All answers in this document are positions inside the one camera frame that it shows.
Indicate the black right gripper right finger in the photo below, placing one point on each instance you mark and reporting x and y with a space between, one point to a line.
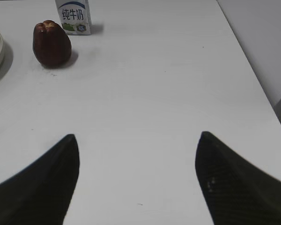
236 192

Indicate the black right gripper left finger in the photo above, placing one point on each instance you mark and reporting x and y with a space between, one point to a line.
41 193

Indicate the dark red wax apple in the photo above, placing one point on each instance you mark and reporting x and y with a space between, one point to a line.
51 45

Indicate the white blue milk carton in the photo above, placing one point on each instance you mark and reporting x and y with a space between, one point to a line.
74 16

